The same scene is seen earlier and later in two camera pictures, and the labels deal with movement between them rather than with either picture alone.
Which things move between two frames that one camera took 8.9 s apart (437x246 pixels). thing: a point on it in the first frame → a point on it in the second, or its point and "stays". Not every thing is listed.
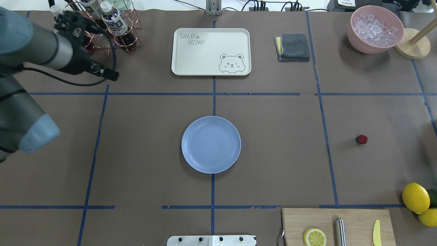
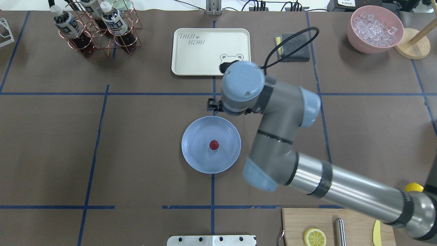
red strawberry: [362, 139] → [214, 145]
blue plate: [211, 144] stays
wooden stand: [414, 44] stays
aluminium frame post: [213, 8] stays
